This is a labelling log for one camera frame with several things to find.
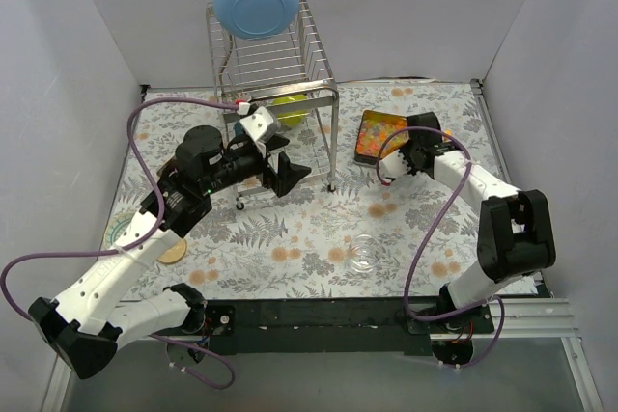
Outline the square tin of star candies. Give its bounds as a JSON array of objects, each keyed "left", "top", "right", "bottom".
[{"left": 353, "top": 110, "right": 407, "bottom": 166}]

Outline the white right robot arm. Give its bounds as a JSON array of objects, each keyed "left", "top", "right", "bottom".
[{"left": 397, "top": 112, "right": 556, "bottom": 333}]

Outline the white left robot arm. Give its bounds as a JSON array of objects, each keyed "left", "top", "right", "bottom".
[{"left": 28, "top": 125, "right": 311, "bottom": 379}]

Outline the green bowl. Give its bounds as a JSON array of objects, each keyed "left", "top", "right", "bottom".
[{"left": 269, "top": 94, "right": 310, "bottom": 128}]

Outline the blue and white mug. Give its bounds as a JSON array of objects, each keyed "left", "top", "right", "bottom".
[{"left": 234, "top": 122, "right": 244, "bottom": 135}]

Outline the floral patterned table mat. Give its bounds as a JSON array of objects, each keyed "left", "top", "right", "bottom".
[{"left": 126, "top": 81, "right": 501, "bottom": 300}]

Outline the clear plastic jar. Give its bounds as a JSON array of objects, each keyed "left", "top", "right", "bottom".
[{"left": 347, "top": 234, "right": 381, "bottom": 274}]

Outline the gold round jar lid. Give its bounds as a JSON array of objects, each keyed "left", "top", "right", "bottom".
[{"left": 157, "top": 239, "right": 187, "bottom": 265}]

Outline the patterned ceramic bowl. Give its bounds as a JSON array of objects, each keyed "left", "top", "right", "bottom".
[{"left": 103, "top": 211, "right": 135, "bottom": 249}]

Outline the blue plate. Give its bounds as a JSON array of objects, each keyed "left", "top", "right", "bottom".
[{"left": 212, "top": 0, "right": 300, "bottom": 40}]

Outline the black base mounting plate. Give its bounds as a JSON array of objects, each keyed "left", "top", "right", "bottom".
[{"left": 205, "top": 297, "right": 494, "bottom": 356}]

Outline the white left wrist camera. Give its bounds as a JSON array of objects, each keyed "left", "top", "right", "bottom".
[{"left": 237, "top": 100, "right": 280, "bottom": 158}]

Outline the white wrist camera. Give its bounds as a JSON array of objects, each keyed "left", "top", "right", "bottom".
[
  {"left": 237, "top": 100, "right": 280, "bottom": 158},
  {"left": 377, "top": 150, "right": 410, "bottom": 185}
]

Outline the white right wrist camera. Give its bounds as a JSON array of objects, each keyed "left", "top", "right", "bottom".
[{"left": 377, "top": 150, "right": 410, "bottom": 185}]

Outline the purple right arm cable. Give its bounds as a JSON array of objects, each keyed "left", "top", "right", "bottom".
[{"left": 376, "top": 125, "right": 507, "bottom": 369}]

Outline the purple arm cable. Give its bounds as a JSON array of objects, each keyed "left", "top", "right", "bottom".
[
  {"left": 0, "top": 96, "right": 242, "bottom": 390},
  {"left": 376, "top": 125, "right": 507, "bottom": 369}
]

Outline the steel wire dish rack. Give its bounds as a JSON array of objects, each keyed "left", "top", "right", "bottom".
[{"left": 206, "top": 0, "right": 339, "bottom": 192}]

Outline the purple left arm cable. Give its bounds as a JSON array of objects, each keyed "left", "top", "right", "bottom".
[{"left": 0, "top": 96, "right": 242, "bottom": 390}]

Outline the aluminium table edge rail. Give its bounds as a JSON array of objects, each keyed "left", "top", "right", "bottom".
[{"left": 43, "top": 297, "right": 604, "bottom": 411}]

